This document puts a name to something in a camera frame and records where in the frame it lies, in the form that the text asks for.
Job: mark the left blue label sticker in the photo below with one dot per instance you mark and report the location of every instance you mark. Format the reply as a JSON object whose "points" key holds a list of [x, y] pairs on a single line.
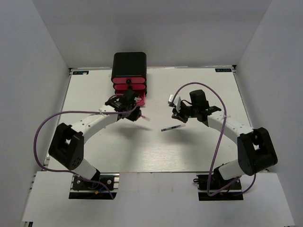
{"points": [[80, 72]]}

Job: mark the blue label sticker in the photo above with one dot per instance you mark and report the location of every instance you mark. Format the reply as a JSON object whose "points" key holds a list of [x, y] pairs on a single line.
{"points": [[80, 72], [223, 70]]}

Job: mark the purple pen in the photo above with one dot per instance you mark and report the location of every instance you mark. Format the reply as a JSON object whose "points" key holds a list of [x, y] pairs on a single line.
{"points": [[173, 127]]}

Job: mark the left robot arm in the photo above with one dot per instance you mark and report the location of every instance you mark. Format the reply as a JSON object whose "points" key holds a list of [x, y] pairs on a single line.
{"points": [[67, 145]]}

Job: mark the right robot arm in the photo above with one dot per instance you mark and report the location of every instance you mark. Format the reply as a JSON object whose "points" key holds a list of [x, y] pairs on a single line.
{"points": [[255, 150]]}

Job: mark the black drawer cabinet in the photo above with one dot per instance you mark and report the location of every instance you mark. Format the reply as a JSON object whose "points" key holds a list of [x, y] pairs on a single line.
{"points": [[130, 64]]}

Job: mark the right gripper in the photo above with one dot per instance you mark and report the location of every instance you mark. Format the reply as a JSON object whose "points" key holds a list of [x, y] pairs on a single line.
{"points": [[178, 113]]}

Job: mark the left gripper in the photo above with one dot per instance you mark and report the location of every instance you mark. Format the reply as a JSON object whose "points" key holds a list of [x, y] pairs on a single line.
{"points": [[135, 116]]}

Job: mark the pink drawer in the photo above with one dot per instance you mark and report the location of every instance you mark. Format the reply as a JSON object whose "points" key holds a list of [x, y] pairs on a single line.
{"points": [[121, 87], [129, 80], [140, 99]]}

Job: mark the right blue label sticker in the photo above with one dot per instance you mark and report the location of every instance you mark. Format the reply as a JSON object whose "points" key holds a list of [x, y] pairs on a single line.
{"points": [[223, 70]]}

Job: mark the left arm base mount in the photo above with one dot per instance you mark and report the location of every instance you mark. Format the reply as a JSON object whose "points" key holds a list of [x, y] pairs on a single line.
{"points": [[82, 190]]}

